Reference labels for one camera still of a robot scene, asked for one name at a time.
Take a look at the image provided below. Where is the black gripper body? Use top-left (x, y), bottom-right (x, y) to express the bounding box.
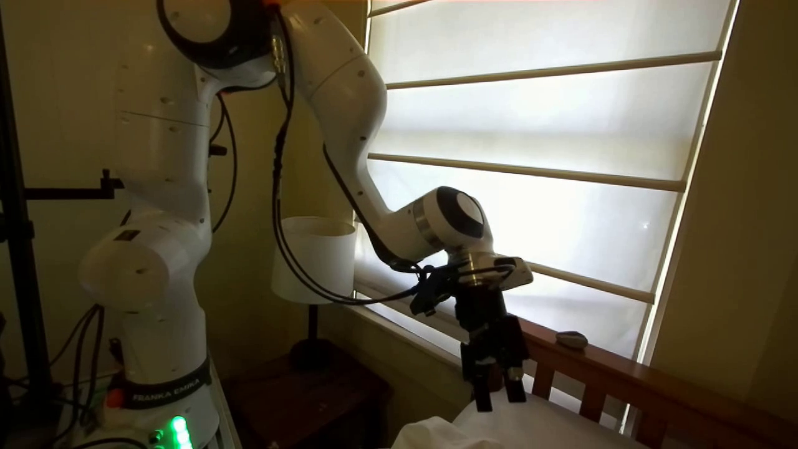
top-left (451, 283), bottom-right (530, 386)

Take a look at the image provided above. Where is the dark wooden nightstand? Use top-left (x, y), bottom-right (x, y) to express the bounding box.
top-left (219, 347), bottom-right (394, 449)

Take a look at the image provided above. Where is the white pillow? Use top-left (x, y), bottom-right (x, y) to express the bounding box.
top-left (451, 388), bottom-right (649, 449)

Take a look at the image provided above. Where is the dark wooden headboard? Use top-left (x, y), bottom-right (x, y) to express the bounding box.
top-left (496, 311), bottom-right (798, 449)

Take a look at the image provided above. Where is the white shade table lamp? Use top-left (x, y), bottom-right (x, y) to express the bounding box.
top-left (269, 215), bottom-right (365, 373)

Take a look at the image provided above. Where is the white roman window blind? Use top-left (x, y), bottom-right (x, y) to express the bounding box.
top-left (355, 0), bottom-right (743, 368)

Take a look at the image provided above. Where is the black tripod stand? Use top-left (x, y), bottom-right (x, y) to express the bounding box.
top-left (0, 15), bottom-right (127, 433)

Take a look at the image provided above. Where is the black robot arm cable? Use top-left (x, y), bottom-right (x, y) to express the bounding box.
top-left (207, 8), bottom-right (435, 308)

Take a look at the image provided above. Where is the black floor cable bundle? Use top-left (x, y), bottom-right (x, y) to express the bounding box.
top-left (42, 302), bottom-right (131, 449)

